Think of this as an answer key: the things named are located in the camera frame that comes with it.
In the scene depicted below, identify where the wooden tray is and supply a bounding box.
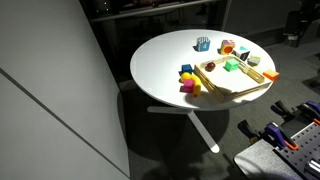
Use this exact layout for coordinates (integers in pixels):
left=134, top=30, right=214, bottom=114
left=194, top=55, right=272, bottom=102

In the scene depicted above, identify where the yellow banana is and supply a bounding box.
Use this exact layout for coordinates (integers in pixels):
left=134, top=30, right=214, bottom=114
left=191, top=75, right=202, bottom=97

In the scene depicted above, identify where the black teal cube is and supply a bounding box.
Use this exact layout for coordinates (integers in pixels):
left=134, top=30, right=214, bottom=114
left=233, top=46, right=250, bottom=61

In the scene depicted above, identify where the purple clamp far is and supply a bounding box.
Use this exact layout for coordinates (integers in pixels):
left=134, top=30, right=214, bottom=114
left=270, top=101, right=320, bottom=124

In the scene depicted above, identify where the round white table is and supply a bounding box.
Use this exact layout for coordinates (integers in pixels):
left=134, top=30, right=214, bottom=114
left=129, top=29, right=277, bottom=154

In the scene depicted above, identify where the multicolour orange-circle cube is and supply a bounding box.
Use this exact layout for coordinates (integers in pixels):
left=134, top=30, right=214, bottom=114
left=220, top=40, right=235, bottom=55

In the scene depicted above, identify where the pink cube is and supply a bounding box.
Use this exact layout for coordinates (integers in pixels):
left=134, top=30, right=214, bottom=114
left=180, top=79, right=194, bottom=93

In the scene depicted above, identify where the black mounting table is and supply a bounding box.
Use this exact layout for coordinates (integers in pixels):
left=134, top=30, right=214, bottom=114
left=234, top=140, right=303, bottom=180

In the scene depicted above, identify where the orange block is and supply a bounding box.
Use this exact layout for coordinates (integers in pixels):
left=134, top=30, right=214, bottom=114
left=263, top=70, right=279, bottom=81

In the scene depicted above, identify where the grey green cube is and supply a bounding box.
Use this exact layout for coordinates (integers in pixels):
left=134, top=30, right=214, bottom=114
left=248, top=56, right=261, bottom=66

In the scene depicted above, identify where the dark red apple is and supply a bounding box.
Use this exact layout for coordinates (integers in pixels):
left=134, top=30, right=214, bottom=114
left=205, top=62, right=216, bottom=72

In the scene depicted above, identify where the green block in tray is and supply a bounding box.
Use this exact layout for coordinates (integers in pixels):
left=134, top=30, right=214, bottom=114
left=224, top=58, right=239, bottom=72

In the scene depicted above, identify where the purple clamp with orange tip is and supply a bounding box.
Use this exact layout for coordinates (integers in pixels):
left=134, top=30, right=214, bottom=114
left=237, top=120, right=299, bottom=150

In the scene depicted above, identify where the black perforated breadboard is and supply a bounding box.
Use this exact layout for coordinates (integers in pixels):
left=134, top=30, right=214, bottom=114
left=274, top=123, right=320, bottom=180

